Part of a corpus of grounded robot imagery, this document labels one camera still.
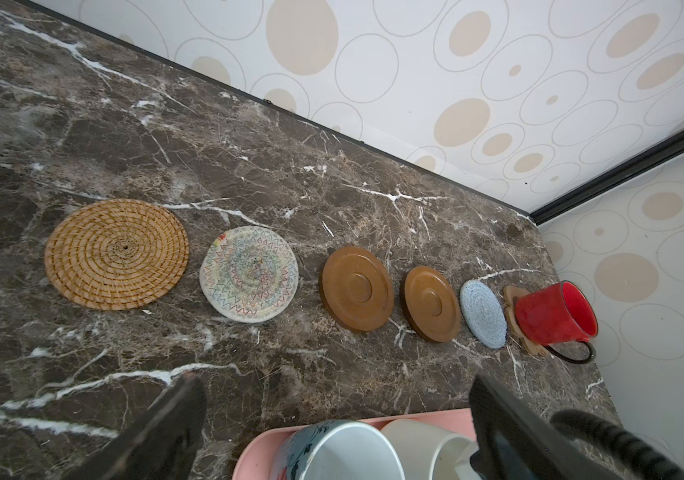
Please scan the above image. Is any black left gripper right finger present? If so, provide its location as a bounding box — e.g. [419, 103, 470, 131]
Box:
[468, 375, 612, 479]

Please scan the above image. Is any brown wooden coaster far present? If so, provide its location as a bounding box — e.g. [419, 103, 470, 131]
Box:
[401, 266, 461, 343]

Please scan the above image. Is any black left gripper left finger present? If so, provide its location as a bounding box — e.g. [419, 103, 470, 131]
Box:
[65, 373, 207, 479]

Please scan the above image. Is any red mug black handle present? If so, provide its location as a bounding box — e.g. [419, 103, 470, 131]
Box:
[513, 281, 599, 365]

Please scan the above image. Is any white multicolour stitched coaster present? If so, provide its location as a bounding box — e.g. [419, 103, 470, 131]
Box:
[199, 226, 299, 323]

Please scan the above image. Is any blue floral mug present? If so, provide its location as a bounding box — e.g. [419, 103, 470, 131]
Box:
[269, 420, 405, 480]

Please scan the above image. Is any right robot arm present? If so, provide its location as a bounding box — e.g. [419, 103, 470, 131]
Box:
[550, 409, 684, 480]

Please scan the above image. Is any white mug back row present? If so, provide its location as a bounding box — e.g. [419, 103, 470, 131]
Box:
[381, 419, 481, 480]

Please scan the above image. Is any cork paw print coaster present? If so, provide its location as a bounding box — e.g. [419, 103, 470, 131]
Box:
[502, 285, 550, 358]

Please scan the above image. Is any black right corner post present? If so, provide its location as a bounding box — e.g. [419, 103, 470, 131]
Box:
[529, 123, 684, 226]

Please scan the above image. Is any woven rattan round coaster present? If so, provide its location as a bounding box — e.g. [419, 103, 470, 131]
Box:
[44, 199, 190, 311]

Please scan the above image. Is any pink plastic tray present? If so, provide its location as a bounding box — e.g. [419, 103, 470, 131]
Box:
[232, 408, 476, 479]

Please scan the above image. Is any brown wooden coaster near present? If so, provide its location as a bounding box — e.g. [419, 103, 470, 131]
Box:
[319, 246, 395, 333]

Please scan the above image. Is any blue woven round coaster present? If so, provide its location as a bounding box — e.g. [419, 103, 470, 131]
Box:
[459, 280, 507, 349]

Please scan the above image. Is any brown wooden coaster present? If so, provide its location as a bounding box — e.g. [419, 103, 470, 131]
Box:
[401, 266, 461, 343]
[319, 246, 395, 333]

